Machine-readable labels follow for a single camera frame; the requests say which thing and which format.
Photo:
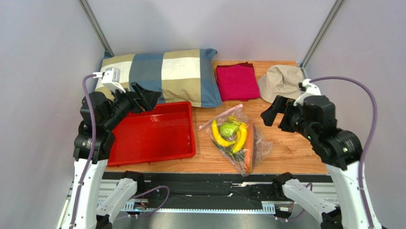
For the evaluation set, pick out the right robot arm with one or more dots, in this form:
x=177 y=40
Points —
x=340 y=150

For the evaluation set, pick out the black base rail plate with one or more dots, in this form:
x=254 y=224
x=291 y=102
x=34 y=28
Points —
x=211 y=191

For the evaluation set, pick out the fake orange bread slice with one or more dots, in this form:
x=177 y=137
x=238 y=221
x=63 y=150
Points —
x=249 y=148

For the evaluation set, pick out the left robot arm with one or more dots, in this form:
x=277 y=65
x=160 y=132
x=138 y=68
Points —
x=92 y=147

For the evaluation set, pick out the aluminium frame post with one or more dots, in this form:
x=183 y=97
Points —
x=329 y=20
x=86 y=7

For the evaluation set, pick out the yellow fake banana bunch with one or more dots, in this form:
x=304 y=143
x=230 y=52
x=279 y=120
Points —
x=242 y=134

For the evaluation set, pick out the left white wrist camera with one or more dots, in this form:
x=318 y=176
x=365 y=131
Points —
x=110 y=78

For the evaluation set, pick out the beige bucket hat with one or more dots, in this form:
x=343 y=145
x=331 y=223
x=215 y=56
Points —
x=280 y=80

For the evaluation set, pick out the magenta folded cloth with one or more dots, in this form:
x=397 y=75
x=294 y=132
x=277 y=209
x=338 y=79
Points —
x=237 y=82

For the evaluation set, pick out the right aluminium frame post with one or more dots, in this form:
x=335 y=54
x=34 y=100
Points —
x=329 y=20

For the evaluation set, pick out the red plastic tray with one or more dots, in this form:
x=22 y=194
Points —
x=165 y=133

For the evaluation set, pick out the single yellow fake banana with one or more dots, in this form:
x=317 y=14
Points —
x=218 y=138

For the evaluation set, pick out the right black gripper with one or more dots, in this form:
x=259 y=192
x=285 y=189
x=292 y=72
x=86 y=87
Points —
x=286 y=116

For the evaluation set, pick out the left aluminium frame post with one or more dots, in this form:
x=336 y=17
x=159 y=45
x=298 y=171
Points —
x=86 y=7

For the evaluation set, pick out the clear zip top bag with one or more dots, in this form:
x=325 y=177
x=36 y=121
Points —
x=262 y=147

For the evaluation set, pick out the plaid pillow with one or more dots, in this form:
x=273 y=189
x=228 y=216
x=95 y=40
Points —
x=179 y=75

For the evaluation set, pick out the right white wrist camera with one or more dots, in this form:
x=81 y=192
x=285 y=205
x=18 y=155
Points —
x=309 y=89

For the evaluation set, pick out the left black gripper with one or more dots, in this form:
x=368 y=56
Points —
x=142 y=99

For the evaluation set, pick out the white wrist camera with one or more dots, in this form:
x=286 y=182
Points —
x=309 y=89
x=110 y=78

